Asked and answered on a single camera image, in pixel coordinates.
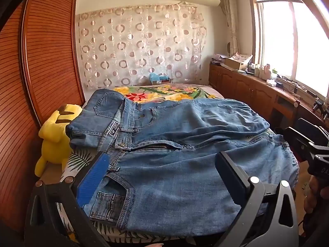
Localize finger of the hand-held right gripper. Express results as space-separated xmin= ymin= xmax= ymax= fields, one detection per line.
xmin=284 ymin=127 xmax=319 ymax=161

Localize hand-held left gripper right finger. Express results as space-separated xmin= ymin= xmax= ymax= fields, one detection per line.
xmin=214 ymin=151 xmax=300 ymax=247

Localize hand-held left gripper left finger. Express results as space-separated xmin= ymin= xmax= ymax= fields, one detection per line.
xmin=24 ymin=151 xmax=114 ymax=247

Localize light blue denim pants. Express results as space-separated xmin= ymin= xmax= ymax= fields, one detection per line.
xmin=89 ymin=96 xmax=300 ymax=237

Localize folded blue denim pants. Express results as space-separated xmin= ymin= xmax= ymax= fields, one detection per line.
xmin=65 ymin=89 xmax=126 ymax=150

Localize person's right hand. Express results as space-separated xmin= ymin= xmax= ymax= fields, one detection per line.
xmin=303 ymin=175 xmax=329 ymax=237

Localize leaf print bed sheet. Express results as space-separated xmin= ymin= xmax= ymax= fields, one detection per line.
xmin=55 ymin=148 xmax=160 ymax=244

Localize yellow plush toy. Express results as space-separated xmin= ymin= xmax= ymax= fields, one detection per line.
xmin=35 ymin=104 xmax=83 ymax=177

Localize long wooden cabinet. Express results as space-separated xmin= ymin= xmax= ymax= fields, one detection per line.
xmin=208 ymin=63 xmax=329 ymax=134

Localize cardboard box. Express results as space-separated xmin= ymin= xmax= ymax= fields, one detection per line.
xmin=224 ymin=57 xmax=249 ymax=71

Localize floral blanket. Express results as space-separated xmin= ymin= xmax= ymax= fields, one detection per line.
xmin=113 ymin=84 xmax=227 ymax=104

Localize blue cloth bundle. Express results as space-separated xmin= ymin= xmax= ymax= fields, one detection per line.
xmin=149 ymin=72 xmax=170 ymax=85

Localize white window curtain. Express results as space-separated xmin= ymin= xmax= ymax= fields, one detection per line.
xmin=221 ymin=0 xmax=241 ymax=58

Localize circle patterned sheer curtain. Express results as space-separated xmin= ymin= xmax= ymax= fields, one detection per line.
xmin=77 ymin=4 xmax=207 ymax=89

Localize window with brown frame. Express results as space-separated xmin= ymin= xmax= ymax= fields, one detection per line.
xmin=247 ymin=0 xmax=329 ymax=99

